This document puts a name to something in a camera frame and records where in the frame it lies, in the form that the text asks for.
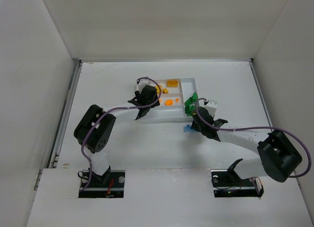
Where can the yellow long duplo brick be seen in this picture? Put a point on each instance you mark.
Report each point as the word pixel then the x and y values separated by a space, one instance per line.
pixel 172 83

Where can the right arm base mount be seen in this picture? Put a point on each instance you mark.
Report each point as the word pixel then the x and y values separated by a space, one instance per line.
pixel 227 184

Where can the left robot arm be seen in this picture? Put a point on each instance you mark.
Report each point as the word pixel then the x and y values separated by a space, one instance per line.
pixel 94 129

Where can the orange half-round lego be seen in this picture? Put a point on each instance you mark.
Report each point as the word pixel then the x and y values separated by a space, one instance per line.
pixel 168 102

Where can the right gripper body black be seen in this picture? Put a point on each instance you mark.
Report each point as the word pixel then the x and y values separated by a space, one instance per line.
pixel 211 128

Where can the white divided sorting tray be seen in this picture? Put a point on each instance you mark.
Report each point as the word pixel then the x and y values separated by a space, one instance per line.
pixel 174 113

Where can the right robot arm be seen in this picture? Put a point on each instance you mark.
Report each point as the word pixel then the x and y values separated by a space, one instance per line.
pixel 277 156

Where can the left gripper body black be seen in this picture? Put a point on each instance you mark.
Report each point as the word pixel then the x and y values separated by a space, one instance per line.
pixel 138 103

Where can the yellow curved duplo brick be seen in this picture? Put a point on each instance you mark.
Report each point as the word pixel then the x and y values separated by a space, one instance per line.
pixel 159 89

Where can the green duplo plate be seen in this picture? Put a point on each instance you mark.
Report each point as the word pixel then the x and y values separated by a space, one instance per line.
pixel 189 102
pixel 194 97
pixel 188 110

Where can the light blue lego plate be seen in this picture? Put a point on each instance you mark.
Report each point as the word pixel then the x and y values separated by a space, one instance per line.
pixel 188 128

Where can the yellow square duplo brick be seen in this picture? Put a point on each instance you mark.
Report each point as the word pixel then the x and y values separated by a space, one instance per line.
pixel 165 91

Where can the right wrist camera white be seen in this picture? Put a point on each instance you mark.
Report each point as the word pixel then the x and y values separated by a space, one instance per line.
pixel 211 106

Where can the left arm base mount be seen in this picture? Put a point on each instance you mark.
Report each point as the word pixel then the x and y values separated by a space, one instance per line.
pixel 109 186

